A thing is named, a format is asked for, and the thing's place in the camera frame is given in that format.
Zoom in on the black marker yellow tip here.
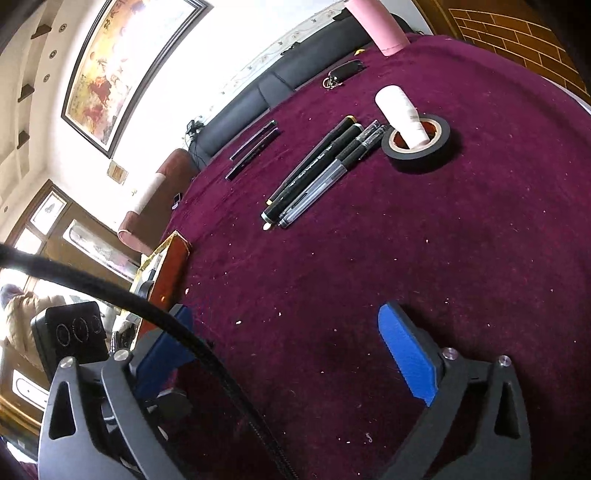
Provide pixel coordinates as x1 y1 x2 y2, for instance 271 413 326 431
266 115 356 206

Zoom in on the brown armchair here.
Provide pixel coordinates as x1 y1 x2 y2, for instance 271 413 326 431
117 149 199 256

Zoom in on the tan padded jacket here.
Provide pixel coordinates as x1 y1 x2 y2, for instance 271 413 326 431
1 284 66 372

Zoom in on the black marker teal band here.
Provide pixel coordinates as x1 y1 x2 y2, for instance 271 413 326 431
262 123 363 225

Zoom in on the dark red table cloth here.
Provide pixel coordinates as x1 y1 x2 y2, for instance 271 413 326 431
169 35 590 479

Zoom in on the purple capped black pen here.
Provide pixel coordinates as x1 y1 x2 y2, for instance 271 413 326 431
225 128 280 181

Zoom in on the clear gel pen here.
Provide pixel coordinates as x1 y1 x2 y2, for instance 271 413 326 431
264 120 386 229

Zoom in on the black tape roll on table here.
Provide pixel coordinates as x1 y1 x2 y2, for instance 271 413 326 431
382 114 451 163

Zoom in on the small white bottle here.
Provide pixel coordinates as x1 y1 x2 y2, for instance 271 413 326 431
375 85 430 149

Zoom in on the black car key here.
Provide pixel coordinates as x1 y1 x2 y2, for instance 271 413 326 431
322 60 366 90

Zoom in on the pink cup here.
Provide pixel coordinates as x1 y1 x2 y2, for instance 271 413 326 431
345 0 410 56

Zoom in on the black sofa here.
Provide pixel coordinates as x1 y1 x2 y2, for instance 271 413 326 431
186 8 417 160

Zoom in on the black camera box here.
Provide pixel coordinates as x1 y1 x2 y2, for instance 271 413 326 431
30 301 108 379

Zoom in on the black cable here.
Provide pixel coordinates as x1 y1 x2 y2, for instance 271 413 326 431
0 243 299 480

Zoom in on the framed wall painting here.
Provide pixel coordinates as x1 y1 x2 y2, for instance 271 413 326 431
61 0 212 158

